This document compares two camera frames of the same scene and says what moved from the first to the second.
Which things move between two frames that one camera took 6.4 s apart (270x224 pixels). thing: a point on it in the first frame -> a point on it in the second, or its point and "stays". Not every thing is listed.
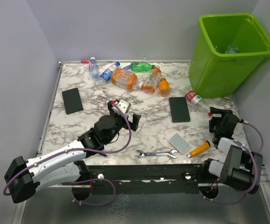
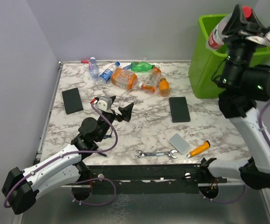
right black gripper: x=212 y=122 -> x=238 y=28
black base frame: x=146 y=179 stays
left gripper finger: x=135 y=119 -> x=126 y=111
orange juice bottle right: x=164 y=87 stays
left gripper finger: x=109 y=106 -> x=113 y=97
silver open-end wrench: x=170 y=153 stays
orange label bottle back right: x=150 y=86 stays
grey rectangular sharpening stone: x=179 y=143 stays
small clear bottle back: x=93 y=69 stays
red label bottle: x=201 y=104 -> x=215 y=40
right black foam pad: x=179 y=110 stays
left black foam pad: x=72 y=101 stays
